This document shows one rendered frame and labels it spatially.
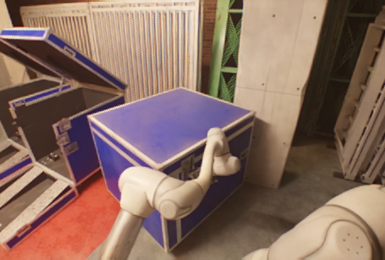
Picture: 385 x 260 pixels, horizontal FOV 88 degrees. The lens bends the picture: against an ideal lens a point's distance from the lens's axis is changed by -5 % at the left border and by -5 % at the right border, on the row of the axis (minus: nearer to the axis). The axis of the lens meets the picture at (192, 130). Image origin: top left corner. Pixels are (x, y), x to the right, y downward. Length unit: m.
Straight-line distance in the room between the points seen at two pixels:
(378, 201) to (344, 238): 0.15
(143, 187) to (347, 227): 0.62
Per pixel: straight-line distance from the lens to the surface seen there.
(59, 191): 2.82
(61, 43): 2.33
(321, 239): 0.39
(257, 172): 2.72
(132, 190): 0.83
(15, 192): 3.19
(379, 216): 0.50
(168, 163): 1.33
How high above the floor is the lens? 1.89
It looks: 30 degrees down
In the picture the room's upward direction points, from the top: straight up
